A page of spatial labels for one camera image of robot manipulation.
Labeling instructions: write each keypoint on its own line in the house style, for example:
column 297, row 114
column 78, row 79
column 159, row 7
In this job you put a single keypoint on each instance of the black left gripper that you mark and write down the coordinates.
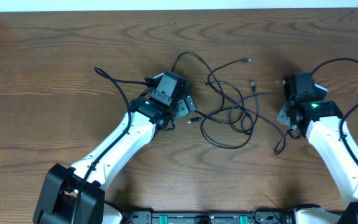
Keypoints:
column 184, row 106

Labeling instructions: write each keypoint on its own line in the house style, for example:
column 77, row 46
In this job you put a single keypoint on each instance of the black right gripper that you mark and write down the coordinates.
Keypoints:
column 284, row 116

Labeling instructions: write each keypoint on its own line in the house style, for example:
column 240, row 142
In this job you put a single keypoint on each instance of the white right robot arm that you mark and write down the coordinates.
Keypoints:
column 323, row 125

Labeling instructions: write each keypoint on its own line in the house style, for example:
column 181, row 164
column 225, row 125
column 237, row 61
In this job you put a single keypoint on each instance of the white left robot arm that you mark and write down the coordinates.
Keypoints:
column 77, row 194

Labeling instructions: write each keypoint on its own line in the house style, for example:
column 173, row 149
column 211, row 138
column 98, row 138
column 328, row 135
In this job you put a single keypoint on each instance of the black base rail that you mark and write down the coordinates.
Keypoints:
column 262, row 215

